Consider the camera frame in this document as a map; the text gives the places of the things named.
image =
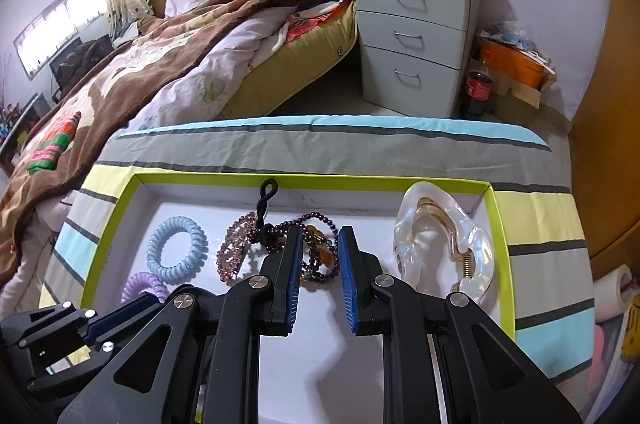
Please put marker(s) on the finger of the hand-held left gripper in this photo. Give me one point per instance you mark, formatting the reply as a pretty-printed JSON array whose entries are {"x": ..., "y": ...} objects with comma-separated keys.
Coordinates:
[
  {"x": 120, "y": 316},
  {"x": 75, "y": 366}
]

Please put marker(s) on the yellow box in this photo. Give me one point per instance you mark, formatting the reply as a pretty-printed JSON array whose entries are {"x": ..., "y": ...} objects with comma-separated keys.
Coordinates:
[{"x": 632, "y": 329}]

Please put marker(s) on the white paper roll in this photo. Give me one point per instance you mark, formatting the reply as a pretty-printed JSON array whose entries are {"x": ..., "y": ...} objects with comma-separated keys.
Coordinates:
[{"x": 607, "y": 299}]

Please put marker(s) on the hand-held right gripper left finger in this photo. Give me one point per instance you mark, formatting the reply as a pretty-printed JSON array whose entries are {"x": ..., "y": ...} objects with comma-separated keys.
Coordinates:
[{"x": 295, "y": 274}]

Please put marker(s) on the cola bottle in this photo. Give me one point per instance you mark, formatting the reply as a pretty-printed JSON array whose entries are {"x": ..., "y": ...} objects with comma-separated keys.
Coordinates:
[{"x": 480, "y": 89}]

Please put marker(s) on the large wooden wardrobe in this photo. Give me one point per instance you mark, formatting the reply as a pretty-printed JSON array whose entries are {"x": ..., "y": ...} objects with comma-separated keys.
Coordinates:
[{"x": 615, "y": 104}]

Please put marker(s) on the orange storage box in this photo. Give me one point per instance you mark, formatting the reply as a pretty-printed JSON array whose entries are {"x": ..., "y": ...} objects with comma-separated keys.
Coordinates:
[{"x": 510, "y": 66}]

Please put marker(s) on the brown printed blanket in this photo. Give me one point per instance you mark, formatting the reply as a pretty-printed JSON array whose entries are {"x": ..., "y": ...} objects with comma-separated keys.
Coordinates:
[{"x": 125, "y": 69}]

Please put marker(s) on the grey drawer nightstand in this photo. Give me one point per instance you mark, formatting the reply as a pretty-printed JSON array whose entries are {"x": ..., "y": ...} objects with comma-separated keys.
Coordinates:
[{"x": 415, "y": 4}]

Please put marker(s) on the green cardboard box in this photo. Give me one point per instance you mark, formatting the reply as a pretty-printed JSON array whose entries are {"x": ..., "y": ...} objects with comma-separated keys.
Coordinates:
[{"x": 200, "y": 204}]

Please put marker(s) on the red patterned pillow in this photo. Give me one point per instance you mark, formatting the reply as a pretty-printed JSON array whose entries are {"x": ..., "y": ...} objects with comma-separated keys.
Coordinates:
[{"x": 310, "y": 24}]

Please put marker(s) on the yellow mattress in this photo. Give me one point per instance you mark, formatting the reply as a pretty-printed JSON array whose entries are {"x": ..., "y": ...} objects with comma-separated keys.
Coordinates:
[{"x": 300, "y": 69}]

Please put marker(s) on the pink rhinestone hair clip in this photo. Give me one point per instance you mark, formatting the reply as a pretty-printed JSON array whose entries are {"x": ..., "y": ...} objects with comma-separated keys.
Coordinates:
[{"x": 232, "y": 249}]

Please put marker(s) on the window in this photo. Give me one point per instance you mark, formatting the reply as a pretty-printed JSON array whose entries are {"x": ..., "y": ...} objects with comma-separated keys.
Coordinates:
[{"x": 50, "y": 29}]

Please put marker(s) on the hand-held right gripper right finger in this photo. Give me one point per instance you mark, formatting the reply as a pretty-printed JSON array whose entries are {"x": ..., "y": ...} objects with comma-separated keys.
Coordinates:
[{"x": 347, "y": 284}]

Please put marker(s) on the clear hair claw clip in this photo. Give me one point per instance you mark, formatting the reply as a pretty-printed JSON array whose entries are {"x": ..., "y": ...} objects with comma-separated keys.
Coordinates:
[{"x": 415, "y": 244}]

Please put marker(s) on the pale quilt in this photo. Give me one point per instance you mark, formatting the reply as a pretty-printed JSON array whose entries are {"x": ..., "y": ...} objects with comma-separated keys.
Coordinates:
[{"x": 225, "y": 59}]

